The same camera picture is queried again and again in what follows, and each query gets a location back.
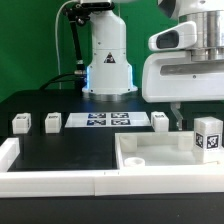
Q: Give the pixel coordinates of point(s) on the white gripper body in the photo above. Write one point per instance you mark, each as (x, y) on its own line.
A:
(171, 75)

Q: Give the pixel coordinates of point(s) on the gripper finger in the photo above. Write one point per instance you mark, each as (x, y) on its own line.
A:
(175, 108)

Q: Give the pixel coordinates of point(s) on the white square tabletop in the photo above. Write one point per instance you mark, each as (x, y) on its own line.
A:
(150, 149)

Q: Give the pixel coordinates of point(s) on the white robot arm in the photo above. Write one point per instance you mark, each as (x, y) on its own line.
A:
(110, 75)

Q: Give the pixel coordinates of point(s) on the white marker tag sheet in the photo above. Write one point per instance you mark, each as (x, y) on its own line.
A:
(107, 119)

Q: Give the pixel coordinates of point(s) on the white U-shaped obstacle fence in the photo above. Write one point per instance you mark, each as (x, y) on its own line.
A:
(155, 180)

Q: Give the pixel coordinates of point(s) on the black camera on mount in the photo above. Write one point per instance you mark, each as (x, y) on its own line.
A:
(96, 4)

